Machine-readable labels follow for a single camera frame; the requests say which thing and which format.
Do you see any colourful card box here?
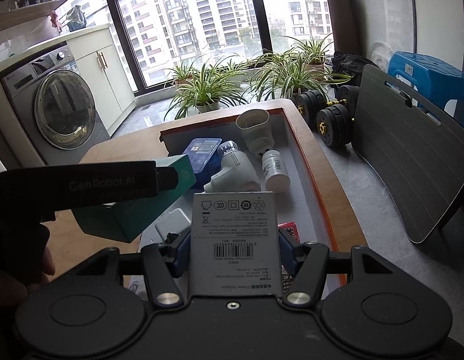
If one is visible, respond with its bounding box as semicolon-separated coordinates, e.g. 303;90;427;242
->
278;222;300;293

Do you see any white square charger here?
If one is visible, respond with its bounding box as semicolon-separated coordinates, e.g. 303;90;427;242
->
154;208;191;242

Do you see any blue plastic case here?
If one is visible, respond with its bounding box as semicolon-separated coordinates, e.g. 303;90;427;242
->
183;138;222;189

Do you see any white power adapter box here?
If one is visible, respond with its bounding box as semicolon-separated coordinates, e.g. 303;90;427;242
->
189;192;282;297

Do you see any teal cardboard box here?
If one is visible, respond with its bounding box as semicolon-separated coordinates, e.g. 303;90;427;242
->
72;154;195;243

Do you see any white pill bottle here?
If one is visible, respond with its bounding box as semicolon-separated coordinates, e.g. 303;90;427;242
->
262;150;290;194

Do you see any white oval plug-in socket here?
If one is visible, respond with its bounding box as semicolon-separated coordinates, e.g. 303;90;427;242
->
235;109;274;158

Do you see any person left hand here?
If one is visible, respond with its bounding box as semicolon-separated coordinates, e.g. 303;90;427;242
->
7;246;56;299

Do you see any orange grey cardboard tray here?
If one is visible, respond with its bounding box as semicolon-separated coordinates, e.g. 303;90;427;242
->
126;106;348;301

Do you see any spider plant front left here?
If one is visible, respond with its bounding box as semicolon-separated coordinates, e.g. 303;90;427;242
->
165;57;247;119

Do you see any spider plant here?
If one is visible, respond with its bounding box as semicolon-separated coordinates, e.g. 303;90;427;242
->
247;52;352;102
286;33;334;68
165;57;247;119
166;61;199;86

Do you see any grey washing machine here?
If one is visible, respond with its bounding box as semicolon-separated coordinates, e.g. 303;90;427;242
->
0;42;110;167

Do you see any spider plant back left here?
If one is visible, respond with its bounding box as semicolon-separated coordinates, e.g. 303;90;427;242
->
166;61;199;86

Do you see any cream cabinet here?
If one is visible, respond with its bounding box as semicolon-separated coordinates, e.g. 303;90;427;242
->
67;25;135;135

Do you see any black dumbbell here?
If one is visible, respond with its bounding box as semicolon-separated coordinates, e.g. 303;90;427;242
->
295;85;360;130
316;103;352;149

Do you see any spider plant front right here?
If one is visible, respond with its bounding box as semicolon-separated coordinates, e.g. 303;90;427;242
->
247;52;352;102

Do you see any grey folding board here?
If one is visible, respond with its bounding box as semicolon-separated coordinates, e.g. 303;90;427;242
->
352;64;464;244

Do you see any spider plant back right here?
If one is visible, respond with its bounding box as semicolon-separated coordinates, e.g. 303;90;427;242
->
286;33;334;68

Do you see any black bag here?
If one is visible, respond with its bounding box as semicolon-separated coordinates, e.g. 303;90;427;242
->
331;51;377;86

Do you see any white fan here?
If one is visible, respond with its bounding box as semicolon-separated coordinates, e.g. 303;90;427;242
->
367;41;394;72

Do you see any brown rolled mat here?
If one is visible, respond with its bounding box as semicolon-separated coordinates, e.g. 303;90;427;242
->
327;0;360;55

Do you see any blue plastic stool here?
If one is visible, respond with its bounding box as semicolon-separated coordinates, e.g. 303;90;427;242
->
388;51;464;128

